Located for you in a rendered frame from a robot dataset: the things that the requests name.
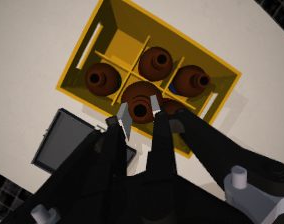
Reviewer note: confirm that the grey square tray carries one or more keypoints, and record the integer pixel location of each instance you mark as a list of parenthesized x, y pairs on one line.
[(61, 139)]

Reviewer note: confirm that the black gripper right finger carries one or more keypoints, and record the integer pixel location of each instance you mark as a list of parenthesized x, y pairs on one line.
[(253, 183)]

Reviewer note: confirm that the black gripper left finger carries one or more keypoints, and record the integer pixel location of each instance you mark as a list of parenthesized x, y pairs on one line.
[(64, 187)]

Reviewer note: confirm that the yellow divided crate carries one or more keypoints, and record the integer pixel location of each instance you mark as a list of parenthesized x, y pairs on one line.
[(125, 28)]

